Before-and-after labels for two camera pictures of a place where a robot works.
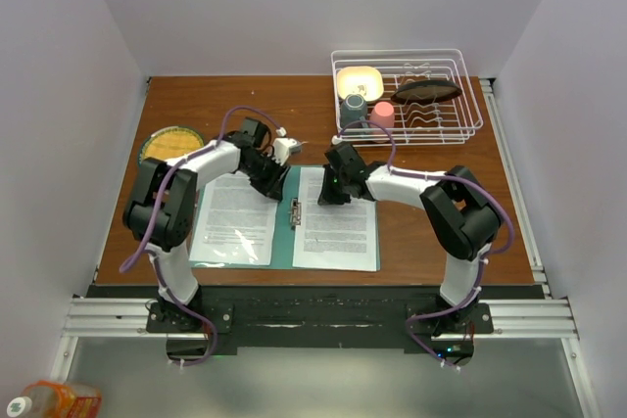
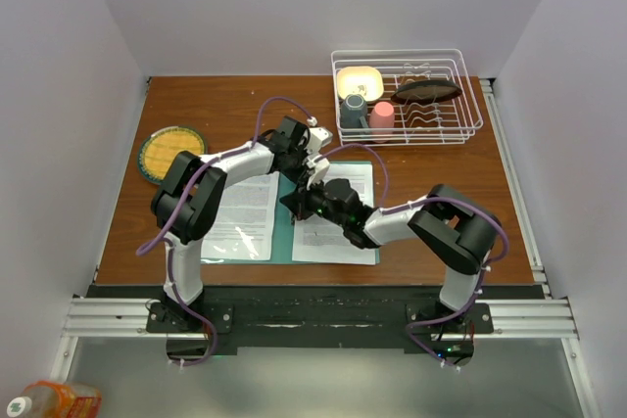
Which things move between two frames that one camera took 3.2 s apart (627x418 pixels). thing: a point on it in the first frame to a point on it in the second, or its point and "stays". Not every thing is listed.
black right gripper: [327, 197] to [298, 202]
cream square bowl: [363, 80] stays
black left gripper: [272, 187] to [298, 175]
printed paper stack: [333, 237] stays
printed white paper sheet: [234, 223] stays
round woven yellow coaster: [169, 142] stays
